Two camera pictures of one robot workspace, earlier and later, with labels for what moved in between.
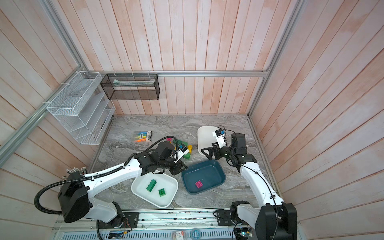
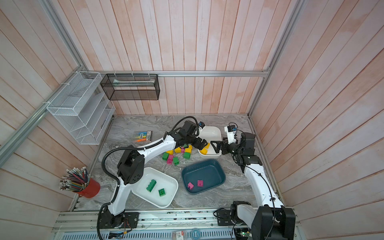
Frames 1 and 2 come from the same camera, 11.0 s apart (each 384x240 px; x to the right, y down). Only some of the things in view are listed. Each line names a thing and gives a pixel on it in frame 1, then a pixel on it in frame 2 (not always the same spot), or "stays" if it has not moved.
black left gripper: x=176 y=169 → x=197 y=144
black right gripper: x=217 y=150 → x=225 y=144
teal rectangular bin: x=212 y=175 stays
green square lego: x=162 y=192 stays
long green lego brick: x=151 y=185 stays
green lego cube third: x=187 y=156 stays
